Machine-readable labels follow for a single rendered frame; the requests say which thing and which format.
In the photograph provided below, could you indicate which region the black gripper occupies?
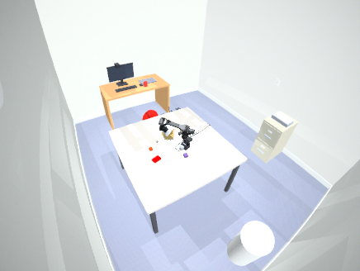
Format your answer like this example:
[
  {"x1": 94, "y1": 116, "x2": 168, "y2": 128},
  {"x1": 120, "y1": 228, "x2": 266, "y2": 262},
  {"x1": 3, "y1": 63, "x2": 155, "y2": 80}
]
[{"x1": 178, "y1": 131, "x2": 192, "y2": 142}]

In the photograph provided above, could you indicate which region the red flat block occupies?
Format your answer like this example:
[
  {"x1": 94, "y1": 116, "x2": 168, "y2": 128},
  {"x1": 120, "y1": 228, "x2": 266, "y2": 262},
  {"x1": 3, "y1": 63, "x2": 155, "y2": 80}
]
[{"x1": 151, "y1": 155, "x2": 161, "y2": 163}]

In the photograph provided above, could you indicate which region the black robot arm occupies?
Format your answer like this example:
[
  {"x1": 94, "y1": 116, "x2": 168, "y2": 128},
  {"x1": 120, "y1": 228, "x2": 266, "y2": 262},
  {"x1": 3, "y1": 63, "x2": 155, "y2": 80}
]
[{"x1": 158, "y1": 117, "x2": 195, "y2": 136}]

